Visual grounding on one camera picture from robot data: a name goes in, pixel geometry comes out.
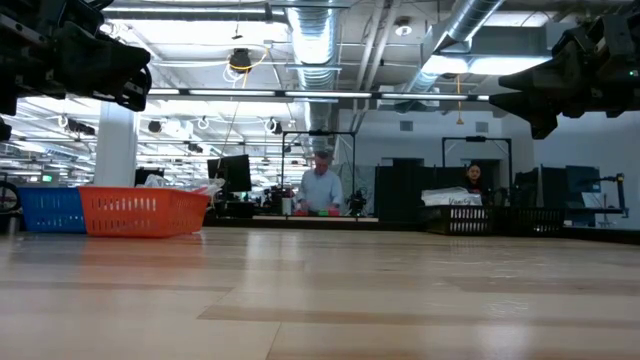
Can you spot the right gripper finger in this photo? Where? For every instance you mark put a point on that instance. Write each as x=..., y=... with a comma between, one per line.
x=535, y=107
x=545, y=75

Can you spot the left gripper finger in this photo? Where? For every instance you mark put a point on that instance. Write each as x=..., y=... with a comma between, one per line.
x=132, y=90
x=100, y=60

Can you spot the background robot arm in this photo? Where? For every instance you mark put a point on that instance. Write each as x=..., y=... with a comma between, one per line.
x=620, y=195

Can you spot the white pillar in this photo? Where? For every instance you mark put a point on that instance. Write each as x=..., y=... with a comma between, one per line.
x=116, y=145

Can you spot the black partition panel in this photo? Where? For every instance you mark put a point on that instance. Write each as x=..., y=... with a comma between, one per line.
x=400, y=190
x=540, y=187

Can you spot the ceiling light strip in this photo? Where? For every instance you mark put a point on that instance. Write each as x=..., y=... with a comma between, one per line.
x=430, y=96
x=215, y=92

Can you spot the small black monitor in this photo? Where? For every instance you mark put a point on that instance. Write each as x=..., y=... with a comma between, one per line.
x=148, y=175

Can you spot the dark blue partition panel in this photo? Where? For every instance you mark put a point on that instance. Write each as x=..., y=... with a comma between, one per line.
x=582, y=185

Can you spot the person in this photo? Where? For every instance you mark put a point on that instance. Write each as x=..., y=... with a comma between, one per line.
x=320, y=187
x=474, y=180

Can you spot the black ceiling device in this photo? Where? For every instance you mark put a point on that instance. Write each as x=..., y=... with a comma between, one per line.
x=240, y=60

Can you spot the black plastic bin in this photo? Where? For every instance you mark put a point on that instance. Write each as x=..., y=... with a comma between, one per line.
x=530, y=220
x=455, y=220

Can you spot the orange plastic basket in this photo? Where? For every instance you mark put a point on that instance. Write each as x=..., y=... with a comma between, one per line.
x=142, y=212

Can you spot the blue plastic basket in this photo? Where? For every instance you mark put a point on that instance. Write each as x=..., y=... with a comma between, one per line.
x=50, y=210

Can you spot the black wheel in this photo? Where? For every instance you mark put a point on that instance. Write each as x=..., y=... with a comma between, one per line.
x=10, y=197

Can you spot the round ceiling fixture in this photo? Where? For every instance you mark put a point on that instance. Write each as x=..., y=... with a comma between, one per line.
x=403, y=27

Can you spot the silver ceiling duct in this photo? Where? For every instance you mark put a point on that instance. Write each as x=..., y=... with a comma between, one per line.
x=465, y=20
x=312, y=45

